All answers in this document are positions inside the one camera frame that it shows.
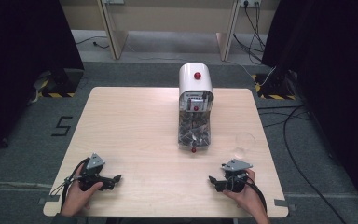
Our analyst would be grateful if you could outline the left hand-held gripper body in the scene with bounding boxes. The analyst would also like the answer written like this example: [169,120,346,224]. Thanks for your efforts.
[79,152,114,191]

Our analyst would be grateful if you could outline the white wall power socket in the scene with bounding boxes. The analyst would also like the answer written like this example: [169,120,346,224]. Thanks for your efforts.
[240,0,263,7]

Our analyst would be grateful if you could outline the person's right hand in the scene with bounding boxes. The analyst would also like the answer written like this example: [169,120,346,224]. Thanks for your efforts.
[223,168,269,219]

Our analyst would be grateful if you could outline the white dispenser with red knobs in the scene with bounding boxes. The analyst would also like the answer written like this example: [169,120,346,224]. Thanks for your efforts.
[177,63,215,154]

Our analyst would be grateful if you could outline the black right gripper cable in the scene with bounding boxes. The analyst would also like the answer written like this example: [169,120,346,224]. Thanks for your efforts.
[244,178,269,215]

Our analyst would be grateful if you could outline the black cable with plug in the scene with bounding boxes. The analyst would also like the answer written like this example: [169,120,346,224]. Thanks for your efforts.
[75,35,111,50]

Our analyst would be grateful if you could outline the long black floor cable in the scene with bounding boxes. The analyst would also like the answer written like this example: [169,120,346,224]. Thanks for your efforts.
[282,105,348,224]

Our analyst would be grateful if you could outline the bundle of black floor cables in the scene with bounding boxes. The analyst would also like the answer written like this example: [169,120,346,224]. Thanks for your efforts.
[256,105,312,129]

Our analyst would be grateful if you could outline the beige wooden desk frame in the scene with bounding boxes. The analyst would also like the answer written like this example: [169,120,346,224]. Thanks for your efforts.
[59,0,282,62]

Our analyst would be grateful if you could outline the person's left hand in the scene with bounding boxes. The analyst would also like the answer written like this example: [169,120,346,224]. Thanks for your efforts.
[60,163,104,217]

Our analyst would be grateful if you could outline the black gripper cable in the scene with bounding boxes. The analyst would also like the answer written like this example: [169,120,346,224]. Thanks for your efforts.
[244,178,269,215]
[49,157,91,210]

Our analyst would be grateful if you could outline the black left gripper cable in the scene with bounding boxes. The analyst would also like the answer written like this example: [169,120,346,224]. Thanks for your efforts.
[49,157,91,210]

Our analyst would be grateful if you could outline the black cables from socket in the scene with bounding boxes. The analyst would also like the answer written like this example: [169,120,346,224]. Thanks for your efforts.
[232,2,268,64]

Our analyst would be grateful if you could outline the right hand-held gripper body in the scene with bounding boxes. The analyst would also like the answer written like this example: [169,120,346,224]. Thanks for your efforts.
[221,159,254,193]

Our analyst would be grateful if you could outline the black stand with striped base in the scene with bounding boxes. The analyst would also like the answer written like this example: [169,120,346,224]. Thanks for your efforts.
[38,67,85,99]
[251,72,296,101]

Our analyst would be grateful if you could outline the clear glass cup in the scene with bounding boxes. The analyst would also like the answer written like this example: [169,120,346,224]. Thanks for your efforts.
[232,132,256,160]

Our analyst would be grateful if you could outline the dark curtain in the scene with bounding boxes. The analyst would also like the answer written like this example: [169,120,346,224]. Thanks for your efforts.
[0,0,85,166]
[260,0,358,216]

